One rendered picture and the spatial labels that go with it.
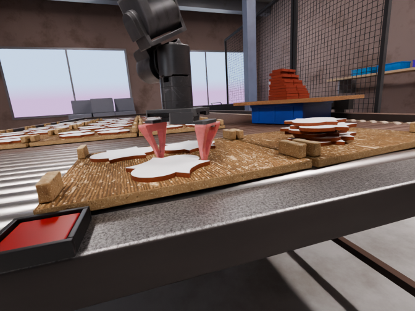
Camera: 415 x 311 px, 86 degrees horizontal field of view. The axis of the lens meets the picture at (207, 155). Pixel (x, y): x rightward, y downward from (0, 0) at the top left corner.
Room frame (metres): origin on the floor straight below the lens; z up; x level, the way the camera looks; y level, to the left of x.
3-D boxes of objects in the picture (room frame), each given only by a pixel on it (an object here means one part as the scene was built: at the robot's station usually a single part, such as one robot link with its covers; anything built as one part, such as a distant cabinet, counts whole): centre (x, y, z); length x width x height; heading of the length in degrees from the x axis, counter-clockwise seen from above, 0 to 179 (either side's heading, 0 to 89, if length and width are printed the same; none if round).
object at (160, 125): (0.44, 0.08, 0.98); 0.07 x 0.07 x 0.09; 65
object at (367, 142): (0.61, -0.32, 0.93); 0.41 x 0.35 x 0.02; 111
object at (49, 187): (0.28, 0.21, 0.95); 0.06 x 0.02 x 0.03; 20
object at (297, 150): (0.41, -0.16, 0.95); 0.06 x 0.02 x 0.03; 20
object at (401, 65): (3.24, -2.62, 1.38); 0.31 x 0.22 x 0.10; 19
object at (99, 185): (0.47, 0.07, 0.93); 0.41 x 0.35 x 0.02; 110
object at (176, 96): (0.42, 0.05, 1.05); 0.10 x 0.07 x 0.07; 65
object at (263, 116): (1.24, -0.47, 0.97); 0.31 x 0.31 x 0.10; 38
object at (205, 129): (0.41, 0.02, 0.98); 0.07 x 0.07 x 0.09; 65
